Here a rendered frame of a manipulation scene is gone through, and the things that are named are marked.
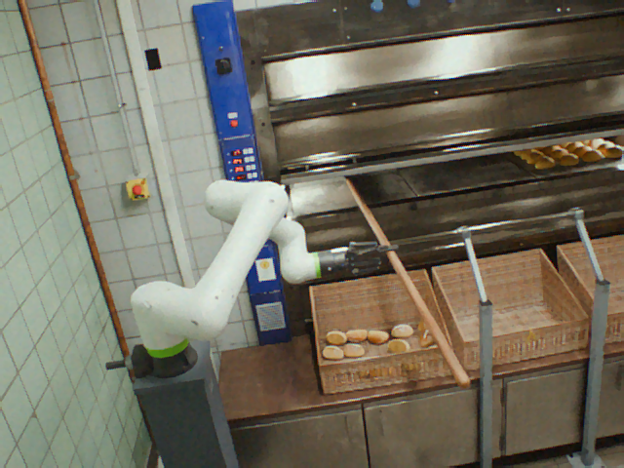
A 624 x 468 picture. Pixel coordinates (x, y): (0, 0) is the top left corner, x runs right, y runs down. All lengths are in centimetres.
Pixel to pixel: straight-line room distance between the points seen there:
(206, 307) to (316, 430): 118
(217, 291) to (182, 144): 114
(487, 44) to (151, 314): 179
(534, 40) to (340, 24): 84
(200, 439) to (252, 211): 68
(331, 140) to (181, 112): 64
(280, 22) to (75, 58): 84
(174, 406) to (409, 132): 152
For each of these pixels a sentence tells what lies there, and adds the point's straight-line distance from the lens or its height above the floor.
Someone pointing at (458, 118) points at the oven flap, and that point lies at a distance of 265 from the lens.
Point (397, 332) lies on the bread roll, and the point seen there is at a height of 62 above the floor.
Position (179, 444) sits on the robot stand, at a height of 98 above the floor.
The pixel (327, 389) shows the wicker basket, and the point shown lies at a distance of 249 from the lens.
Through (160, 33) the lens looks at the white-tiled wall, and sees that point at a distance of 250.
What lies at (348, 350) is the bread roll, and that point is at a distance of 266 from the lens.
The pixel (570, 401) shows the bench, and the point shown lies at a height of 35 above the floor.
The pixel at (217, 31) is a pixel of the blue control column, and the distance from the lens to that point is 244.
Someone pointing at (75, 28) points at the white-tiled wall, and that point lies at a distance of 257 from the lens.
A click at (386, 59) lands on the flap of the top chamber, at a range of 254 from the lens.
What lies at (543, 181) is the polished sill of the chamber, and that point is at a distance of 288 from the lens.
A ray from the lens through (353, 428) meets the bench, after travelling 257.
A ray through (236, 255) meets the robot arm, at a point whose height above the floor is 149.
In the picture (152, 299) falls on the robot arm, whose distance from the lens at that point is 159.
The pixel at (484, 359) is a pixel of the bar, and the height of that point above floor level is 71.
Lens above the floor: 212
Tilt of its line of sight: 23 degrees down
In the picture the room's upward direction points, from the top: 9 degrees counter-clockwise
